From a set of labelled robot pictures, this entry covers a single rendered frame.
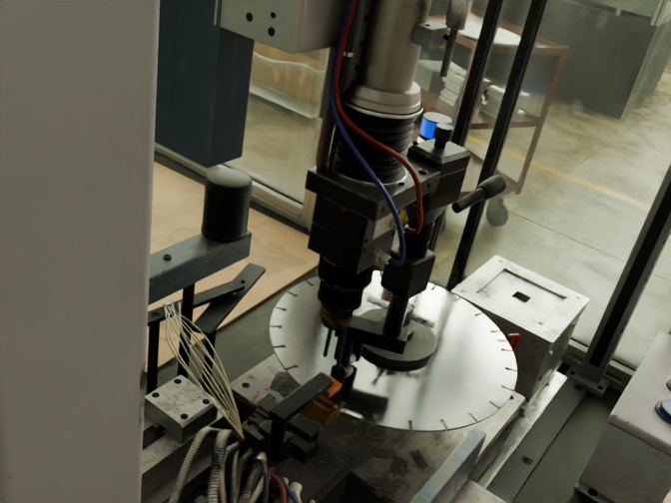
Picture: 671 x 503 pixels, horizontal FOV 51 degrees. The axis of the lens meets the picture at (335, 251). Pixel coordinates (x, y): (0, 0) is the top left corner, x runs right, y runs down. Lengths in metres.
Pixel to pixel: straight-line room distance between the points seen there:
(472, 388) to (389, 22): 0.48
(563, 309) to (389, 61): 0.71
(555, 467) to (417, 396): 0.36
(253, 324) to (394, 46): 0.75
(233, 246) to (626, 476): 0.63
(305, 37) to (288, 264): 0.88
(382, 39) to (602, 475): 0.73
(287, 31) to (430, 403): 0.48
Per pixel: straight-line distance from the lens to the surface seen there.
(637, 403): 1.09
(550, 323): 1.17
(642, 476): 1.09
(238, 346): 1.20
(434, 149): 0.72
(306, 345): 0.90
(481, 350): 0.97
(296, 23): 0.57
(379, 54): 0.61
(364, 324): 0.84
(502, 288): 1.23
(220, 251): 0.89
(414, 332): 0.94
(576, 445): 1.21
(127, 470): 0.16
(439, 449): 0.96
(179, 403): 0.89
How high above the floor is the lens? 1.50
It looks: 30 degrees down
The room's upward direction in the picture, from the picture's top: 11 degrees clockwise
